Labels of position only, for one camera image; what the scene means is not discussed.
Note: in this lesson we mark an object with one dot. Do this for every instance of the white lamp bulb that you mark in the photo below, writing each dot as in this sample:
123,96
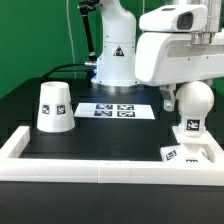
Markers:
195,100

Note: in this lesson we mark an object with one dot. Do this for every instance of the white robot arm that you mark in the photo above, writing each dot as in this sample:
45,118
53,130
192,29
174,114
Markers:
121,32

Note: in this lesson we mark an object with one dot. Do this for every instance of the white U-shaped frame fence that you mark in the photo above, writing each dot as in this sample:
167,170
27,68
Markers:
13,167

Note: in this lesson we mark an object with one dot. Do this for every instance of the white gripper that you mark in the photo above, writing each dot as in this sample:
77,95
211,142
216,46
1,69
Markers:
168,58

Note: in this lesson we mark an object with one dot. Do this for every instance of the white marker sheet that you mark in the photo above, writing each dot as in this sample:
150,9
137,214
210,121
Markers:
114,111

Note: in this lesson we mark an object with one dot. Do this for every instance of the white lamp shade cone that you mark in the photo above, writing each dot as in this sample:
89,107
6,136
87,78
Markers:
55,112

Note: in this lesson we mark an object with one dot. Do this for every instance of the white lamp base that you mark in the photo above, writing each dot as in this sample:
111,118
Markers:
199,148

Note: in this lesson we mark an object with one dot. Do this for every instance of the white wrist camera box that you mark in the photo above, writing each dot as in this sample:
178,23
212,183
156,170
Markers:
175,18

